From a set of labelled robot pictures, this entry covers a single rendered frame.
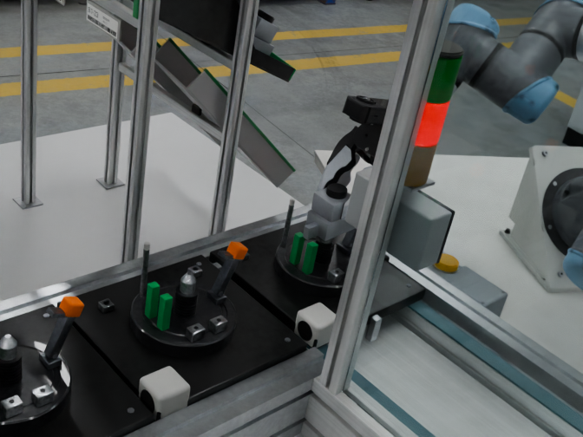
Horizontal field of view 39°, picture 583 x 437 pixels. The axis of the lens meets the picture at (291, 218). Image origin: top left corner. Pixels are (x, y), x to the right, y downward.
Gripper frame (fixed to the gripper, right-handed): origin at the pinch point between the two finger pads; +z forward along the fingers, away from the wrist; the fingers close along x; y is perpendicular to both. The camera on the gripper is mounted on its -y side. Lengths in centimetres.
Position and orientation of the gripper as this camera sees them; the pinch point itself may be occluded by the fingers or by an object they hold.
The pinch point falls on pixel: (331, 201)
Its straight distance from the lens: 119.8
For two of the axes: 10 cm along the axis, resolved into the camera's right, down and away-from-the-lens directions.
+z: -6.0, 8.0, -0.1
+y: 4.7, 3.6, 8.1
